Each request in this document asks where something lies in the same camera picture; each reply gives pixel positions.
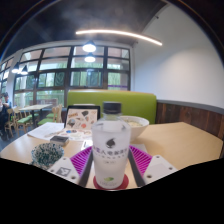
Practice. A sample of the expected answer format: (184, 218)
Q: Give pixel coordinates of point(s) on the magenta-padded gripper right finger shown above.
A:
(158, 168)

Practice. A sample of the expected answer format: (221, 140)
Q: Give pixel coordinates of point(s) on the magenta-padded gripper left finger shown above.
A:
(63, 168)

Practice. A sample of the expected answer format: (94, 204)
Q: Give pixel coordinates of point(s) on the clear plastic water bottle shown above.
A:
(110, 146)

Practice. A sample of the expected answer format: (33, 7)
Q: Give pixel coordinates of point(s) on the green speckled mug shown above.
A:
(46, 155)

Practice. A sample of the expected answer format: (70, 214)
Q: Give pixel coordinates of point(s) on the small black box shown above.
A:
(59, 140)

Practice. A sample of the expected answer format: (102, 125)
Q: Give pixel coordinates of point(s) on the small white box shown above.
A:
(86, 144)

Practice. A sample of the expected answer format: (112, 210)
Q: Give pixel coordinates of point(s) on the colourful sticker sheet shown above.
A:
(76, 134)

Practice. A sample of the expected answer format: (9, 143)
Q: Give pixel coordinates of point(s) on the flat round red coaster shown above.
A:
(124, 184)

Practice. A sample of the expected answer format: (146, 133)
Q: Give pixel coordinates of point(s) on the white paper sheets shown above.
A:
(45, 130)

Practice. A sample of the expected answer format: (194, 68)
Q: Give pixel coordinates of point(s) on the white ceramic bowl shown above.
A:
(140, 128)

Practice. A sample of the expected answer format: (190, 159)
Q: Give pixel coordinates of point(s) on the wooden chairs with green seats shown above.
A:
(23, 120)

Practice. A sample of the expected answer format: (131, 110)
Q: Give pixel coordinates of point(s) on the wooden dining table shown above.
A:
(35, 107)

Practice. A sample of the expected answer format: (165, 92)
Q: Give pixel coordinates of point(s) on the green upholstered bench backrest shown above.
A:
(133, 101)

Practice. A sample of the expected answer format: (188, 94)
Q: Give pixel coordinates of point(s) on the person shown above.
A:
(4, 103)

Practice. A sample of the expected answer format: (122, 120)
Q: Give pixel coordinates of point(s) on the large black-framed window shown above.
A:
(50, 80)

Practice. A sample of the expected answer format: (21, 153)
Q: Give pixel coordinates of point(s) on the black pendant lamps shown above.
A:
(89, 47)

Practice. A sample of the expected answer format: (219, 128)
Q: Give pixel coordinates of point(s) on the long linear ceiling light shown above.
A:
(116, 32)

